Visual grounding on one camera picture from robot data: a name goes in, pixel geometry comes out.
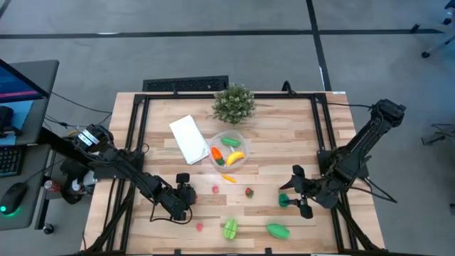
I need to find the green toy cucumber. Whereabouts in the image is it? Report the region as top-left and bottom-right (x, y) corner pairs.
(220, 137), (242, 148)

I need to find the office chair base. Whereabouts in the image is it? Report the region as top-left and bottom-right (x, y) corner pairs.
(410, 0), (455, 60)

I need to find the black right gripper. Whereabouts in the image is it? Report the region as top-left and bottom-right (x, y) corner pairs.
(279, 164), (323, 220)

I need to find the artificial plant in black pot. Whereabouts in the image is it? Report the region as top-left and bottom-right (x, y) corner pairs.
(212, 83), (257, 125)

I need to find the black computer mouse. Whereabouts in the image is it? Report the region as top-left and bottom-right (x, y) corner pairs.
(0, 182), (28, 216)

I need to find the red soda can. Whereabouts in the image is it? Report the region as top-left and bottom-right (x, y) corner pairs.
(43, 179), (62, 193)

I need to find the lime green toy starfruit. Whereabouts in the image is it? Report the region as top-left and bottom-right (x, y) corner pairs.
(223, 218), (239, 240)

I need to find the black aluminium table frame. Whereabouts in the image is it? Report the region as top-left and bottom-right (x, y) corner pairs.
(85, 90), (388, 256)

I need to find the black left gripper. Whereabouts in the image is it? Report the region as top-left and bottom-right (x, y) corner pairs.
(156, 173), (198, 222)

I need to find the yellow toy banana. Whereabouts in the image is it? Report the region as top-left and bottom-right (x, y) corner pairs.
(225, 151), (246, 167)

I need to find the black keyboard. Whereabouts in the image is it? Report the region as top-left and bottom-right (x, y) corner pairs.
(0, 146), (24, 177)

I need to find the black floor vent grate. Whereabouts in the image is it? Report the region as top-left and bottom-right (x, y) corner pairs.
(142, 75), (230, 92)

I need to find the orange toy carrot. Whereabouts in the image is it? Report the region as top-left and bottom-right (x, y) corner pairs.
(211, 146), (225, 166)

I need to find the grey desk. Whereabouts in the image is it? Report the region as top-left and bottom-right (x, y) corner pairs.
(0, 59), (60, 231)

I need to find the white folded cloth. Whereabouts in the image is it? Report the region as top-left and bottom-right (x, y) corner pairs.
(168, 114), (210, 166)

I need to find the computer monitor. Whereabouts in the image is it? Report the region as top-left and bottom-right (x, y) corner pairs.
(0, 58), (50, 147)

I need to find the clear plastic tupperware container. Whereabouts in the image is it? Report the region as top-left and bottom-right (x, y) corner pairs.
(207, 129), (250, 174)

